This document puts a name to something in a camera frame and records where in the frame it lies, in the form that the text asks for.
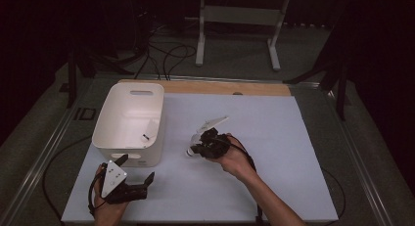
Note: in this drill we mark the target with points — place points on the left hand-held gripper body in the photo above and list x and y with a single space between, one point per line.
114 178

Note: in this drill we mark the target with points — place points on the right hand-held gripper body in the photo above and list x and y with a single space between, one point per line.
215 147

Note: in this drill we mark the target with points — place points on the white shuttlecock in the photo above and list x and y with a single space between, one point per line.
150 128
193 140

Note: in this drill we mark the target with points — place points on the white plastic bin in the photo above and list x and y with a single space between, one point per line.
130 121

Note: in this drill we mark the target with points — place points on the person's right hand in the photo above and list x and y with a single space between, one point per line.
235 164

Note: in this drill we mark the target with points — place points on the person's left hand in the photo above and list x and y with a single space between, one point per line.
109 213

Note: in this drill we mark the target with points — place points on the pale table mat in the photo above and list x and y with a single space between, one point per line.
195 200

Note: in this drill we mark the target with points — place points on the black stand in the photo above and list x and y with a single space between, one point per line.
72 85
341 95

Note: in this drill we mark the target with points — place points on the white metal stand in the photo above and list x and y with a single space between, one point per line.
241 15

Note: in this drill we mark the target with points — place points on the metal floor rail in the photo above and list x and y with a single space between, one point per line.
359 160
42 154

